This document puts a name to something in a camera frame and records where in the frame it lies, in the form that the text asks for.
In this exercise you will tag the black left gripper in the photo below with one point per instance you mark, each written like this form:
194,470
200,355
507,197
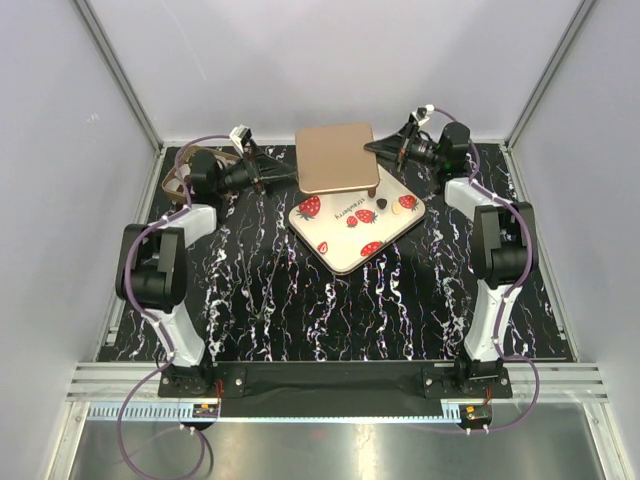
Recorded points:
265,173

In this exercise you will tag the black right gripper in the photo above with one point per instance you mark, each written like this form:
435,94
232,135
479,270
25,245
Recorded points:
396,148

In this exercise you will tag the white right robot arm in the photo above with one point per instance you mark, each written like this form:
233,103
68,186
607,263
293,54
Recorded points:
503,242

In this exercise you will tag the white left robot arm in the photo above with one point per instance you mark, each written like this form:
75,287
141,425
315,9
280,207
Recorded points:
152,272

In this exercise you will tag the brown chocolate box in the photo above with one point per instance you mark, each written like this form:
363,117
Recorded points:
201,171

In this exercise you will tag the strawberry print tray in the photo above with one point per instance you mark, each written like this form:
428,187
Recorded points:
347,229

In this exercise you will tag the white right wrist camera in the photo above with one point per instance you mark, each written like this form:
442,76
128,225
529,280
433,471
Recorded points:
422,114

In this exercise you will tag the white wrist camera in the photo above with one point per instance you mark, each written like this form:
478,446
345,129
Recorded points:
422,114
240,135

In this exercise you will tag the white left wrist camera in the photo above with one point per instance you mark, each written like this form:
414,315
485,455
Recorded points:
240,135

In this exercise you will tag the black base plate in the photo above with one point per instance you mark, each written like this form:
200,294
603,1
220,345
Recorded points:
407,391

